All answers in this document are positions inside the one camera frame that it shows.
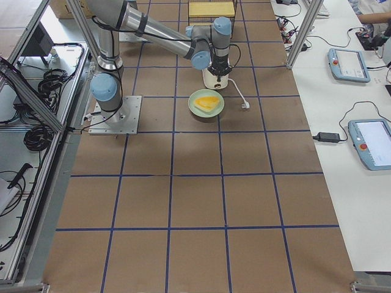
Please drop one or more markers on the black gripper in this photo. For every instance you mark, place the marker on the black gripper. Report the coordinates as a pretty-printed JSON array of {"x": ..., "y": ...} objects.
[{"x": 220, "y": 63}]

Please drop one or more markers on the cream white toaster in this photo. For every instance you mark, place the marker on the cream white toaster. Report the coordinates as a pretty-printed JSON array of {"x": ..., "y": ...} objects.
[{"x": 214, "y": 82}]

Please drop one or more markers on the person forearm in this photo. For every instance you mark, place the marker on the person forearm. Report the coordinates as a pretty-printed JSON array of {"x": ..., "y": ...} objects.
[{"x": 374, "y": 18}]

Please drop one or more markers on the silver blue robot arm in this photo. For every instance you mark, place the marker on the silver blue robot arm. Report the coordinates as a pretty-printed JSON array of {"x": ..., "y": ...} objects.
[{"x": 164, "y": 63}]

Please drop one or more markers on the yellow toast slice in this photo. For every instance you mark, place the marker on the yellow toast slice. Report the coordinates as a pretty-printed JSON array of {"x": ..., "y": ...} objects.
[{"x": 207, "y": 103}]

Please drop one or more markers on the light green plate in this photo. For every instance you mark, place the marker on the light green plate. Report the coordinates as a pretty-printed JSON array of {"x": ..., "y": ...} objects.
[{"x": 205, "y": 92}]

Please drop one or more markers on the black power adapter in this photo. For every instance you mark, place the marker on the black power adapter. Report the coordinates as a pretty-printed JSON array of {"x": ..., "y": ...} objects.
[{"x": 328, "y": 137}]

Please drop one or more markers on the far blue teach pendant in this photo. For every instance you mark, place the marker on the far blue teach pendant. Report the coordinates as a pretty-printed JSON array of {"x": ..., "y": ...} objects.
[{"x": 348, "y": 65}]

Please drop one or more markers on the blue teach pendant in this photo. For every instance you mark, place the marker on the blue teach pendant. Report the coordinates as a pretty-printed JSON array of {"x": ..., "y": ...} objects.
[
  {"x": 371, "y": 140},
  {"x": 348, "y": 65}
]

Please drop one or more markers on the near blue teach pendant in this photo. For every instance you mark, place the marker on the near blue teach pendant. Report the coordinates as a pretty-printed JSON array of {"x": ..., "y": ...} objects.
[{"x": 371, "y": 140}]

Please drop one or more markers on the black monitor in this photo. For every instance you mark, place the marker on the black monitor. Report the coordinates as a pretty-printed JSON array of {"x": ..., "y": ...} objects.
[{"x": 39, "y": 45}]

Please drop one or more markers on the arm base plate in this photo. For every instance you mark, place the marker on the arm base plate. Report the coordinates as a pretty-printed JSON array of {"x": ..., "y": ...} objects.
[
  {"x": 128, "y": 37},
  {"x": 125, "y": 121}
]

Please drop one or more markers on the aluminium frame post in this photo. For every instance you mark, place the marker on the aluminium frame post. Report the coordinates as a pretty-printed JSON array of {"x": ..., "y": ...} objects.
[{"x": 304, "y": 29}]

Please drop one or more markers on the aluminium frame rail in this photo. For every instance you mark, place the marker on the aluminium frame rail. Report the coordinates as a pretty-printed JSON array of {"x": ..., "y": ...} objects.
[{"x": 27, "y": 95}]

